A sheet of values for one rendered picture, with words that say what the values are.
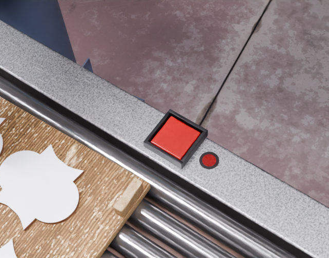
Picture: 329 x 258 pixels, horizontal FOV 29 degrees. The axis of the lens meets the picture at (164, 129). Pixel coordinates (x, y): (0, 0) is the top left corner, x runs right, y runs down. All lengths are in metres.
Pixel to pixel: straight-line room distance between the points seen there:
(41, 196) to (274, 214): 0.36
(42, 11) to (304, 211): 0.90
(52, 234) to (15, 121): 0.22
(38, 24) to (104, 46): 0.72
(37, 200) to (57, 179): 0.04
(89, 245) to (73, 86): 0.31
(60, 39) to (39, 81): 0.60
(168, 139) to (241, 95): 1.17
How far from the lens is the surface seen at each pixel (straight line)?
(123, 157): 1.04
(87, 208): 0.99
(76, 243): 0.98
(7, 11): 1.62
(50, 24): 1.69
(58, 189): 1.01
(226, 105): 2.17
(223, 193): 1.01
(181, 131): 1.05
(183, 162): 1.02
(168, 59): 2.29
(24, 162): 1.04
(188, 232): 0.98
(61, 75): 1.15
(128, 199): 0.96
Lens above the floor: 1.83
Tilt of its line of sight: 59 degrees down
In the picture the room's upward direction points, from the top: 7 degrees counter-clockwise
